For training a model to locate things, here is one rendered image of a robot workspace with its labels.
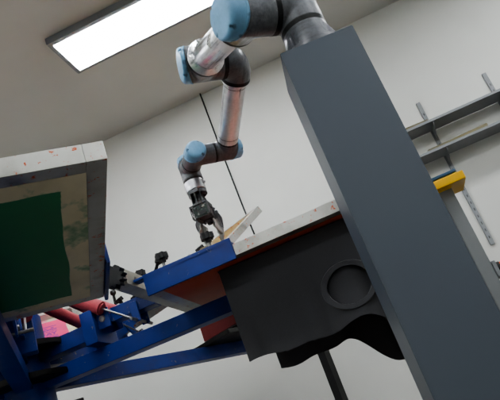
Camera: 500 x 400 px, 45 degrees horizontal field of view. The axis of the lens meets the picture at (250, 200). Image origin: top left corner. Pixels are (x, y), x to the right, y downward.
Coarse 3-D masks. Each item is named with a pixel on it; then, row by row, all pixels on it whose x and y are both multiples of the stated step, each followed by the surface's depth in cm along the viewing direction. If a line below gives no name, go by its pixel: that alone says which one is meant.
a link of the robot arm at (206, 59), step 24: (216, 0) 146; (240, 0) 142; (264, 0) 144; (216, 24) 148; (240, 24) 143; (264, 24) 145; (192, 48) 179; (216, 48) 163; (192, 72) 182; (216, 72) 182
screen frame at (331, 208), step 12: (324, 204) 178; (336, 204) 177; (300, 216) 179; (312, 216) 178; (324, 216) 177; (276, 228) 180; (288, 228) 179; (300, 228) 179; (240, 240) 182; (252, 240) 181; (264, 240) 180; (276, 240) 182; (240, 252) 181; (168, 300) 200; (180, 300) 205
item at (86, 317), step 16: (16, 320) 195; (32, 320) 198; (80, 320) 212; (96, 320) 214; (32, 336) 194; (64, 336) 218; (80, 336) 216; (96, 336) 209; (112, 336) 220; (32, 352) 193; (48, 352) 218; (64, 352) 218; (80, 352) 238
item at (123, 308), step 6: (132, 300) 215; (138, 300) 214; (144, 300) 213; (114, 306) 216; (120, 306) 215; (126, 306) 215; (138, 306) 213; (144, 306) 213; (150, 306) 214; (156, 306) 217; (120, 312) 215; (126, 312) 214; (144, 312) 218; (114, 318) 215; (120, 318) 215; (126, 318) 217
